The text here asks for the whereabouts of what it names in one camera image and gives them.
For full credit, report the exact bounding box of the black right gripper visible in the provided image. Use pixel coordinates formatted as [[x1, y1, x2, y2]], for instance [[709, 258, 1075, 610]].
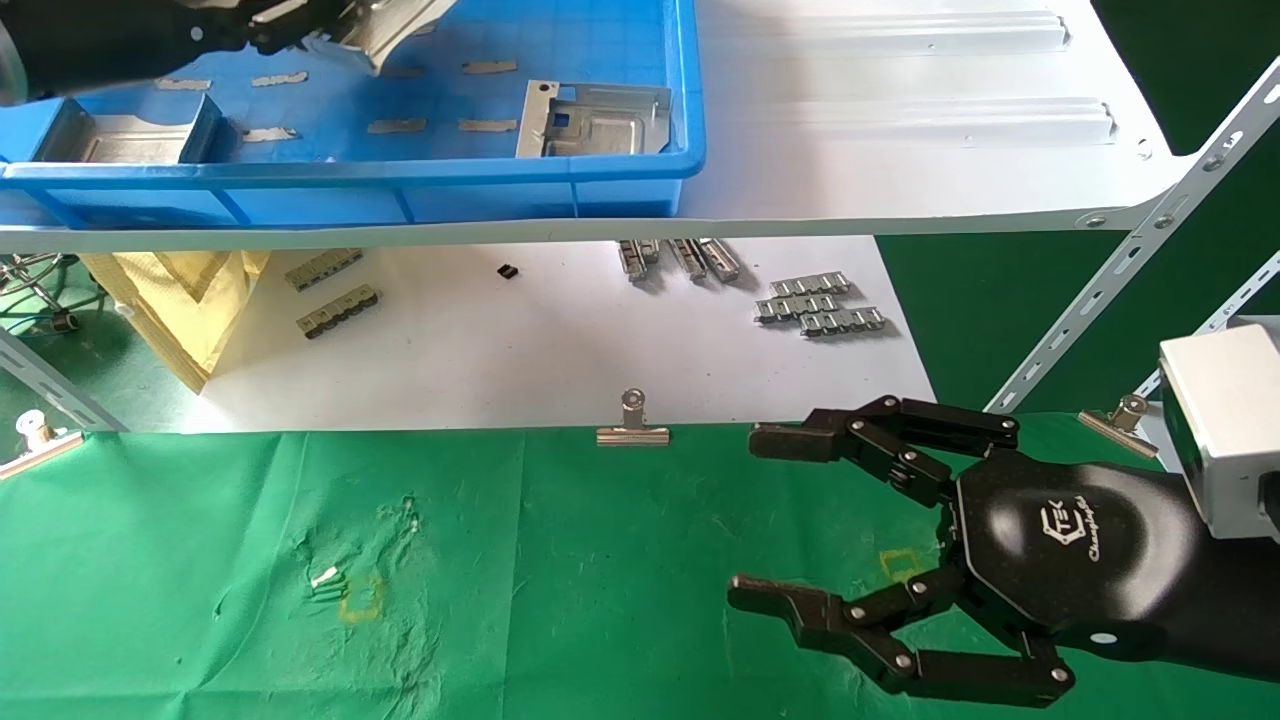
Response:
[[727, 395, 1207, 709]]

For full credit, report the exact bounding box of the green table cloth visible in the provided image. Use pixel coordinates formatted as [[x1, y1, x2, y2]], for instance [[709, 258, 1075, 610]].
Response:
[[0, 412, 1280, 720]]

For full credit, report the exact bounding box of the yellow padded bag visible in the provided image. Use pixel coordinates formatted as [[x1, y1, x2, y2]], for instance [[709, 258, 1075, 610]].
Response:
[[82, 250, 273, 394]]

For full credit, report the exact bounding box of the blue plastic tray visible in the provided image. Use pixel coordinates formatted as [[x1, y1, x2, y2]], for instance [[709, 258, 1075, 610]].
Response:
[[0, 0, 707, 229]]

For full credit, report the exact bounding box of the silver binder clip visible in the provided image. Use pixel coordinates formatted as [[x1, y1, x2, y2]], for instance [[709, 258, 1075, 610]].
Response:
[[0, 410, 86, 481], [1078, 395, 1161, 461], [597, 388, 672, 447]]

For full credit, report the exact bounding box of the long slotted shelf angle bar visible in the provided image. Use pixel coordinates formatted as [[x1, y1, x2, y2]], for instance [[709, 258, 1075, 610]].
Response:
[[985, 58, 1280, 413]]

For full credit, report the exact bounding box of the white metal shelf board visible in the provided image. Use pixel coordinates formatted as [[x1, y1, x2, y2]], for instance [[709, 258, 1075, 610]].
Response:
[[0, 0, 1191, 253]]

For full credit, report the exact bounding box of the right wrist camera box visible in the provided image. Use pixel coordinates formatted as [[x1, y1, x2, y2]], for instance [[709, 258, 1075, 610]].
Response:
[[1158, 323, 1280, 541]]

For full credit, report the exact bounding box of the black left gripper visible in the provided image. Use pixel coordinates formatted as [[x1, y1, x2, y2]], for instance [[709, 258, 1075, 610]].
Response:
[[25, 0, 346, 103]]

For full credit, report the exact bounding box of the flat sheet metal bracket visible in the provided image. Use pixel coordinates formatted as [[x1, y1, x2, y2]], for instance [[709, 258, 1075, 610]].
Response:
[[516, 80, 672, 159]]

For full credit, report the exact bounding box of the metal wire rack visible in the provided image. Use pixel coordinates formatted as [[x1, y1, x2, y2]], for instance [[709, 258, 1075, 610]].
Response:
[[0, 253, 83, 334]]

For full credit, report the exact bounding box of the white lower board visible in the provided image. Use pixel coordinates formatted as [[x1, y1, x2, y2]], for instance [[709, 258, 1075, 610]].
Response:
[[185, 238, 936, 433]]

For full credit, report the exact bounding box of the grey slotted angle bar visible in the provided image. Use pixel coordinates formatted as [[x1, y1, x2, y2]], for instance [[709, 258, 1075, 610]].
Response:
[[0, 325, 129, 433]]

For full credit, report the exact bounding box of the notched sheet metal bracket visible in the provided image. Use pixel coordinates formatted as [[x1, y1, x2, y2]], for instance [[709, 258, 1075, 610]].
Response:
[[300, 0, 461, 76]]

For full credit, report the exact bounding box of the folded sheet metal part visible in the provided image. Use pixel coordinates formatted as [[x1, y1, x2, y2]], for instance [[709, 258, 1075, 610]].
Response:
[[35, 95, 223, 164]]

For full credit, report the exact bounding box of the silver comb part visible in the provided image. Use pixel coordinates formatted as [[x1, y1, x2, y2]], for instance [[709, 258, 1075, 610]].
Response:
[[755, 293, 839, 325], [768, 272, 853, 299], [800, 307, 887, 338]]

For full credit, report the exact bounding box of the short slotted shelf angle bar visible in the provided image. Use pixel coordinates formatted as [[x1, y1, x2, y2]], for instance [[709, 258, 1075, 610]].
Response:
[[1135, 252, 1280, 401]]

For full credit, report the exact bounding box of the dark grey comb part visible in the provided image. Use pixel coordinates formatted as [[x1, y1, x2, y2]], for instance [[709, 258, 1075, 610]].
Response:
[[298, 285, 382, 341], [285, 250, 364, 293]]

